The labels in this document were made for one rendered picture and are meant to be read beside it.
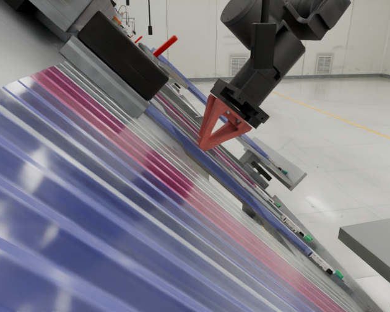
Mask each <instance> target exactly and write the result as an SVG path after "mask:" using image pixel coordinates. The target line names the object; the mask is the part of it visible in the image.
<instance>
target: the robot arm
mask: <svg viewBox="0 0 390 312"><path fill-rule="evenodd" d="M350 4H351V1H350V0H270V8H269V23H276V24H277V28H276V36H275V51H274V65H273V69H271V70H254V69H250V68H249V64H250V58H249V59H248V60H247V62H246V63H245V64H244V65H243V67H242V68H241V69H240V70H239V71H238V73H237V74H236V75H235V76H234V78H233V79H232V80H231V81H230V82H229V83H227V82H225V81H223V80H222V79H218V80H217V81H216V83H215V84H214V86H213V88H212V89H211V90H210V92H211V93H212V94H210V95H209V96H208V99H207V104H206V108H205V112H204V117H203V120H202V124H201V128H200V131H199V135H200V136H201V140H200V143H199V147H200V148H201V149H202V150H204V151H207V150H209V149H211V148H213V147H215V146H217V145H219V144H221V143H223V142H225V141H228V140H230V139H233V138H235V137H237V136H240V135H242V134H245V133H247V132H250V130H252V127H253V128H255V129H257V128H258V126H259V125H260V124H261V123H262V124H264V123H265V122H266V121H267V120H268V119H269V118H270V116H269V115H268V114H267V113H266V112H264V111H263V110H262V109H261V108H260V107H259V106H260V105H261V104H262V102H263V101H264V100H265V99H266V98H267V97H268V95H269V94H270V93H271V92H272V91H273V90H274V89H275V87H276V86H277V85H278V84H279V82H280V81H281V80H282V79H283V78H284V77H285V75H286V74H287V73H288V72H289V70H291V68H292V67H293V66H294V65H295V64H296V62H297V61H298V60H299V59H300V58H301V57H302V56H303V54H304V53H305V51H306V50H305V49H306V48H305V46H304V45H303V43H302V42H301V40H311V41H321V40H322V38H323V36H325V34H326V32H327V31H328V30H331V28H333V27H334V26H335V25H336V23H337V22H338V21H339V19H340V18H341V17H342V15H343V14H344V12H345V11H346V10H347V8H348V7H349V5H350ZM261 5H262V0H230V1H229V2H228V3H227V5H226V6H225V8H224V9H223V11H222V14H221V16H220V20H221V22H222V23H223V24H224V25H225V26H226V27H227V28H228V29H229V31H231V32H232V34H234V36H236V37H237V39H239V41H240V42H241V43H242V44H243V45H244V46H245V47H246V48H247V49H248V50H250V51H251V32H252V24H253V23H261ZM214 95H215V96H214ZM220 115H223V116H224V117H226V119H228V121H227V122H226V123H225V124H224V125H223V126H222V127H220V128H219V129H218V130H216V131H215V132H214V133H212V134H211V132H212V130H213V128H214V126H215V124H216V122H217V120H218V118H219V117H220ZM249 124H250V125H251V126H252V127H251V126H250V125H249Z"/></svg>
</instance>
